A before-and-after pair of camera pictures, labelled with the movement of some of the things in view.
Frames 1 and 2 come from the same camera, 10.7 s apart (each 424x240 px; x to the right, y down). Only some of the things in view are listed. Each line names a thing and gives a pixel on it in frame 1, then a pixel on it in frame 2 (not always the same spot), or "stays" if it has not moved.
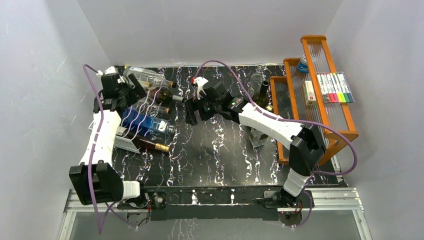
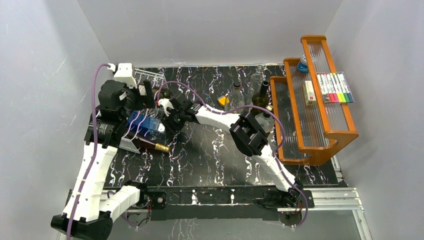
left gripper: (135, 93) -> (144, 101)
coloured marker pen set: (334, 88) stays
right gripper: (192, 105) -> (167, 121)
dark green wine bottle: (262, 98) stays
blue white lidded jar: (303, 65) stays
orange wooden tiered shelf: (312, 92) stays
